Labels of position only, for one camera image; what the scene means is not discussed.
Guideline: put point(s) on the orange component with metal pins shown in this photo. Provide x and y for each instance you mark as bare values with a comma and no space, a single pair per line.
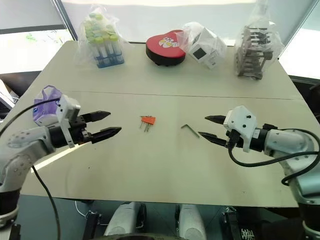
148,120

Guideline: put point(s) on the bagged white box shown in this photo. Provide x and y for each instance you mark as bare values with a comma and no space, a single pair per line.
203,47

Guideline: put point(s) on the white robot left leg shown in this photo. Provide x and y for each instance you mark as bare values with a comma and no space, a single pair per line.
122,220

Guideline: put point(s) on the white robot leg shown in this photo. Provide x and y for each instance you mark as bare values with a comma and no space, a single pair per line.
191,220
122,220

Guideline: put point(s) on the bagged brown wooden rack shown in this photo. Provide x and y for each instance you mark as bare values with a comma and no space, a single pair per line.
255,47

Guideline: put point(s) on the metal hex key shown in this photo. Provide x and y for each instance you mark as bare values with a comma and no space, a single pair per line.
190,129

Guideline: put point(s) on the purple plastic bag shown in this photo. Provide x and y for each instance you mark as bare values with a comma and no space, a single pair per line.
45,106

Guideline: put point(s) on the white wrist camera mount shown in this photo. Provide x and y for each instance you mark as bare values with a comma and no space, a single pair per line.
67,110
241,122

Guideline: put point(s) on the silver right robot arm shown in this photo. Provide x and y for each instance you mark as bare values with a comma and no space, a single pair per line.
296,150

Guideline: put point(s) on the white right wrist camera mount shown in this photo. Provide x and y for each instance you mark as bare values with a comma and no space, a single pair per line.
241,122

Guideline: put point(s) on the red heart-shaped box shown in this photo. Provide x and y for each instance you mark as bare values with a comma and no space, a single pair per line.
165,48

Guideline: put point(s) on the white robot right leg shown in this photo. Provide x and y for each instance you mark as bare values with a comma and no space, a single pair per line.
191,220

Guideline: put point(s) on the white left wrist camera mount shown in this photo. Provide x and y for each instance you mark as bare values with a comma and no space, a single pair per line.
67,110

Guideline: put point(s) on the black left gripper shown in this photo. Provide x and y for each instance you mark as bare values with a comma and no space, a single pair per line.
79,130

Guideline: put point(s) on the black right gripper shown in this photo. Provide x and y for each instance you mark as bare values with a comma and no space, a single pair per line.
231,138

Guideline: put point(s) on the bagged test tube rack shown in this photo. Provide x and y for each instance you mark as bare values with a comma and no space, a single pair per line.
101,40

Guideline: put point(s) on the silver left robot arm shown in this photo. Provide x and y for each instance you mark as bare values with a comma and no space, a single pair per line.
18,147

